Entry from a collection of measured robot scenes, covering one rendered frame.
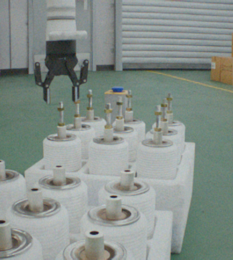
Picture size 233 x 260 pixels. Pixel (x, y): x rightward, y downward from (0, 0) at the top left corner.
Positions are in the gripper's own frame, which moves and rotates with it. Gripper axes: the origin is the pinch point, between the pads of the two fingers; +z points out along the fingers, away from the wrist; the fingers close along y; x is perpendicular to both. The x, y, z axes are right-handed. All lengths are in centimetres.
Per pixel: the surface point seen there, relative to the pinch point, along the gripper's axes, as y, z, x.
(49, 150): 4.1, 12.3, 2.9
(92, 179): -3.4, 17.5, 12.3
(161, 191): -16.4, 19.3, 21.9
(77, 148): -2.6, 12.1, 4.1
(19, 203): 18.5, 9.8, 40.2
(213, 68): -280, 21, -319
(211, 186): -55, 35, -11
